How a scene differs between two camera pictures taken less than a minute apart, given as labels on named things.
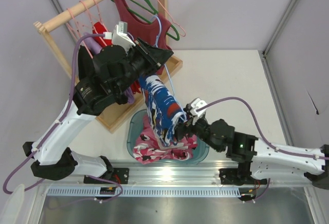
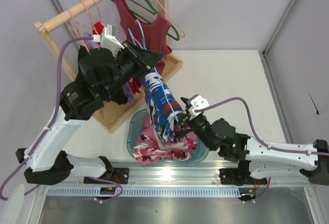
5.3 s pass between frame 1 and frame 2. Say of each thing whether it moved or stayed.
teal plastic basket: stayed
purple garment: stayed
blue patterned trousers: stayed
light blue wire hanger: moved
